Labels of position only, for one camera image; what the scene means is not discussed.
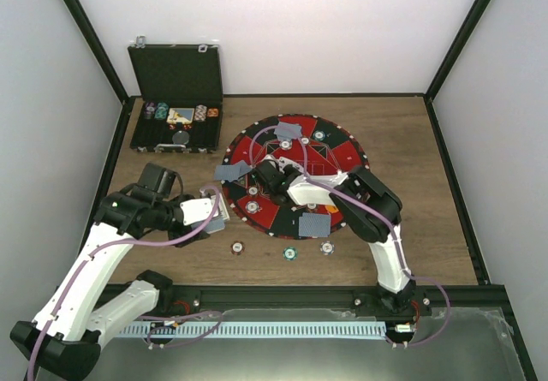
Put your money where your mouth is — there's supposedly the dealt cards bottom seat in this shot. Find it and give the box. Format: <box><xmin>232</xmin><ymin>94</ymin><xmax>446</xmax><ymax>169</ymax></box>
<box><xmin>298</xmin><ymin>212</ymin><xmax>331</xmax><ymax>238</ymax></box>

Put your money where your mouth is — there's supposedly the purple black chip stack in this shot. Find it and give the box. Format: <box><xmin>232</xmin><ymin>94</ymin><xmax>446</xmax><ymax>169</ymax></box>
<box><xmin>143</xmin><ymin>102</ymin><xmax>156</xmax><ymax>120</ymax></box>

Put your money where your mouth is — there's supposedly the dealt cards seat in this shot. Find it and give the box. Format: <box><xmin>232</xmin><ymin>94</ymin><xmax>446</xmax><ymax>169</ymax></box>
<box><xmin>274</xmin><ymin>122</ymin><xmax>302</xmax><ymax>140</ymax></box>
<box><xmin>298</xmin><ymin>212</ymin><xmax>331</xmax><ymax>238</ymax></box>
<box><xmin>213</xmin><ymin>160</ymin><xmax>253</xmax><ymax>182</ymax></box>

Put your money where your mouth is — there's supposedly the teal chips top seat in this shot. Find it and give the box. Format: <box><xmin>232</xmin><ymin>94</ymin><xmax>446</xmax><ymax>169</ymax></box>
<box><xmin>313</xmin><ymin>131</ymin><xmax>325</xmax><ymax>141</ymax></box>

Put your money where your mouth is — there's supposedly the teal chip stack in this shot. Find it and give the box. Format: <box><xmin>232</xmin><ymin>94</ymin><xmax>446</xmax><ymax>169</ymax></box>
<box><xmin>154</xmin><ymin>102</ymin><xmax>169</xmax><ymax>120</ymax></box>
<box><xmin>283</xmin><ymin>247</ymin><xmax>298</xmax><ymax>261</ymax></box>

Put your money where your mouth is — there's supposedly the black poker chip case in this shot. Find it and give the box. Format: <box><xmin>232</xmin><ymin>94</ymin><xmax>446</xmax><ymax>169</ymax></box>
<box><xmin>128</xmin><ymin>36</ymin><xmax>223</xmax><ymax>153</ymax></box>

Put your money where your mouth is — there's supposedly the light blue slotted cable duct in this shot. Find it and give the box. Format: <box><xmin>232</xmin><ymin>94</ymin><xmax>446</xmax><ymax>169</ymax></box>
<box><xmin>117</xmin><ymin>321</ymin><xmax>386</xmax><ymax>340</ymax></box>

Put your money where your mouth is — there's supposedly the red black chip stack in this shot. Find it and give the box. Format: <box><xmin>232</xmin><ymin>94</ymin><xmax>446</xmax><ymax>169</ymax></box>
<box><xmin>230</xmin><ymin>241</ymin><xmax>245</xmax><ymax>255</ymax></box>

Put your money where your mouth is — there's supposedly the grey round dealer disc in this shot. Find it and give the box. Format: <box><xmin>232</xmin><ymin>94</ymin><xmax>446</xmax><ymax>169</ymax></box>
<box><xmin>172</xmin><ymin>131</ymin><xmax>190</xmax><ymax>146</ymax></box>

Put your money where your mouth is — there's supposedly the white purple chip stack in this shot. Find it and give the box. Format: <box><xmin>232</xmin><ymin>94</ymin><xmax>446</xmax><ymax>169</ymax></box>
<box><xmin>319</xmin><ymin>241</ymin><xmax>335</xmax><ymax>255</ymax></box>

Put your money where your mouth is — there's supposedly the dealt cards top seat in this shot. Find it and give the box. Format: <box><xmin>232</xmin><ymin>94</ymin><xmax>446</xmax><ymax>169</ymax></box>
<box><xmin>274</xmin><ymin>122</ymin><xmax>302</xmax><ymax>140</ymax></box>

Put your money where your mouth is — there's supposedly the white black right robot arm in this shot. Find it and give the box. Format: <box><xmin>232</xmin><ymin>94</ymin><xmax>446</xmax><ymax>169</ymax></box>
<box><xmin>252</xmin><ymin>157</ymin><xmax>416</xmax><ymax>315</ymax></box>

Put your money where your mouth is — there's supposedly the orange big blind button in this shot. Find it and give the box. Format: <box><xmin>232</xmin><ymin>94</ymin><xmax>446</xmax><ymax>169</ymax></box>
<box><xmin>325</xmin><ymin>205</ymin><xmax>338</xmax><ymax>214</ymax></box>

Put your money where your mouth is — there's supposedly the blue backed card deck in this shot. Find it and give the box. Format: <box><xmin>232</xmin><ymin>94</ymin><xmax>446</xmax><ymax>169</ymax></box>
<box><xmin>204</xmin><ymin>214</ymin><xmax>229</xmax><ymax>234</ymax></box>

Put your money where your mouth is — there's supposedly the boxed card deck in case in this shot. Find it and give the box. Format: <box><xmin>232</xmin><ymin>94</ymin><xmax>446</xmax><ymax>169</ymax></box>
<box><xmin>166</xmin><ymin>108</ymin><xmax>194</xmax><ymax>125</ymax></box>

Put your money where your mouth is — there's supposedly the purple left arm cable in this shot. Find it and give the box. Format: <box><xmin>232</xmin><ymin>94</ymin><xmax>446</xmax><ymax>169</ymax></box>
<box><xmin>27</xmin><ymin>185</ymin><xmax>224</xmax><ymax>381</ymax></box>

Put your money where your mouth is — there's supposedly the silver case handle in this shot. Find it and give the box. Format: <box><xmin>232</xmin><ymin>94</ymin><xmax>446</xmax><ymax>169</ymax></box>
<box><xmin>154</xmin><ymin>144</ymin><xmax>186</xmax><ymax>152</ymax></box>

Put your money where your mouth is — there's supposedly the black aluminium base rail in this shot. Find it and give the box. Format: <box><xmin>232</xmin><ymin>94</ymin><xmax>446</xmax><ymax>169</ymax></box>
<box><xmin>102</xmin><ymin>283</ymin><xmax>507</xmax><ymax>318</ymax></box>

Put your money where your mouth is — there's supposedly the round red black poker mat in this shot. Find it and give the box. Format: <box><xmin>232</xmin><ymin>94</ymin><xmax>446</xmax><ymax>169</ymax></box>
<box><xmin>222</xmin><ymin>114</ymin><xmax>369</xmax><ymax>240</ymax></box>

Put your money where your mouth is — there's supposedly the white blue chips top seat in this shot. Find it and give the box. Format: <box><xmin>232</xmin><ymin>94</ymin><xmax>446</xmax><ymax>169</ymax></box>
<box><xmin>279</xmin><ymin>140</ymin><xmax>292</xmax><ymax>151</ymax></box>

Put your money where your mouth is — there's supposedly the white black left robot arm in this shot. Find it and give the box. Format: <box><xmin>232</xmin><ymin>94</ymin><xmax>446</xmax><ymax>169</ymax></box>
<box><xmin>10</xmin><ymin>163</ymin><xmax>222</xmax><ymax>380</ymax></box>

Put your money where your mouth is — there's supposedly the teal chip stack in case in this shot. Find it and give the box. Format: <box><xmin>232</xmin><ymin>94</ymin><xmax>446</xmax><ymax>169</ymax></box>
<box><xmin>154</xmin><ymin>102</ymin><xmax>169</xmax><ymax>120</ymax></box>

